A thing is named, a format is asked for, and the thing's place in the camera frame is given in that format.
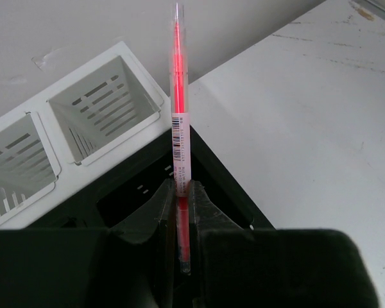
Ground black slotted container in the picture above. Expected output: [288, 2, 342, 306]
[29, 130, 273, 228]

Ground white slotted container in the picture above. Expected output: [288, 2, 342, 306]
[0, 42, 171, 229]

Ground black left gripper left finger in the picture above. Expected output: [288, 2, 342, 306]
[111, 179, 175, 307]

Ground red highlighter pen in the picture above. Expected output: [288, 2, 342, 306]
[170, 1, 191, 275]

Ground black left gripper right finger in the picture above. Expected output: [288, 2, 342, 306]
[189, 180, 241, 307]

